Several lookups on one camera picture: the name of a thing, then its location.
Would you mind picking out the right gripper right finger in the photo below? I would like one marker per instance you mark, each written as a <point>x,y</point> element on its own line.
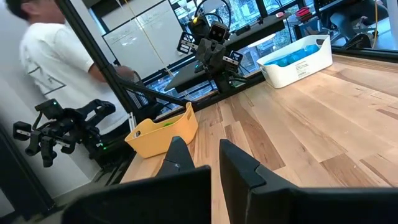
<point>311,208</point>

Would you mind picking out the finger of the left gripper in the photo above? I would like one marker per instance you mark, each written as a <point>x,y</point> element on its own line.
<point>186,43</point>
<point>234,58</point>

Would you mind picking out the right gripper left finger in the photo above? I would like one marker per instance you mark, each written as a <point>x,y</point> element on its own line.
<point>140,202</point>

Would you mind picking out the small green block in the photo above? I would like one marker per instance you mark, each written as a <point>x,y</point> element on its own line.
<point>168,124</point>

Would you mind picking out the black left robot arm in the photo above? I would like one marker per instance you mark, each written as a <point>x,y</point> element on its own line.
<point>224,82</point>

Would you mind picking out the whiteboard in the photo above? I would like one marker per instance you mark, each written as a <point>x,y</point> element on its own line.
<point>140,40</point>

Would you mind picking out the small pink item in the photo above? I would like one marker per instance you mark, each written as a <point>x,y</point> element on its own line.
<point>280,14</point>

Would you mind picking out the white plastic bin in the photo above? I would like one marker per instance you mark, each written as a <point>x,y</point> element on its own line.
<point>295,74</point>

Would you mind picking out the yellow plastic bin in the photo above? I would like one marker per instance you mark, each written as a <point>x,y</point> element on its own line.
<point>161,140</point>

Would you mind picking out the person's hand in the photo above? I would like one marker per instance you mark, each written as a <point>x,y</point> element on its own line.
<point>124,73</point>

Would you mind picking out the red stacked bowls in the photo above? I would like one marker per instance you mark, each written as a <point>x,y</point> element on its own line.
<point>303,13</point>

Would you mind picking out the black office chair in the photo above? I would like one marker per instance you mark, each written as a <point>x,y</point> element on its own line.
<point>360,40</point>

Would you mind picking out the person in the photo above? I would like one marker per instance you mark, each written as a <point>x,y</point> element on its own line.
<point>53,62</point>

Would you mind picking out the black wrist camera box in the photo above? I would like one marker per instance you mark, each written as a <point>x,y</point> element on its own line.
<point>219,32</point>

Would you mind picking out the black table edge rail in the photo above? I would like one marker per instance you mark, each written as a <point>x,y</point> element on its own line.
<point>363,52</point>
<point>205,101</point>

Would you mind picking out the black rig frame post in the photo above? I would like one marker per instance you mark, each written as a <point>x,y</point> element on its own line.
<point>93,53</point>

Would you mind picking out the black rig frame beam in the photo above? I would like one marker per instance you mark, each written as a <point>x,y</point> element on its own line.
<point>18,174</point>

